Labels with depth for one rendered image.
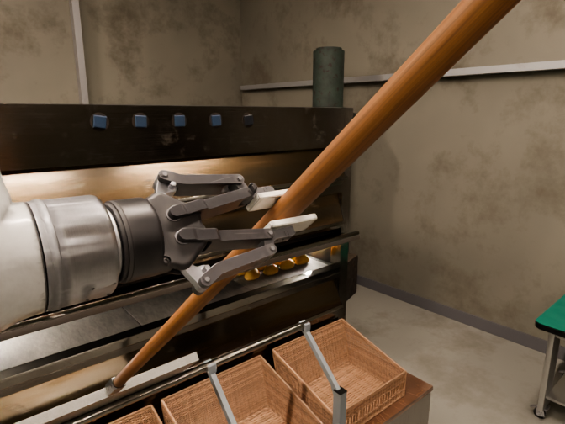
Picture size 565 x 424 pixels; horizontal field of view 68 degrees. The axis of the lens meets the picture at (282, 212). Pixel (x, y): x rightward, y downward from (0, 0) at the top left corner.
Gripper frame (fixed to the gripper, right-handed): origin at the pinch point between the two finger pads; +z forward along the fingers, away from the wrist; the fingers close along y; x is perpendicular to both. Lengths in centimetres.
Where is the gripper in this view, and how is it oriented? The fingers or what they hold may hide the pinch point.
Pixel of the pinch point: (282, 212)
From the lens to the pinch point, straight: 50.1
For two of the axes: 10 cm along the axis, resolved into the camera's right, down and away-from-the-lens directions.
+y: 4.2, 8.5, -3.2
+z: 7.6, -1.4, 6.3
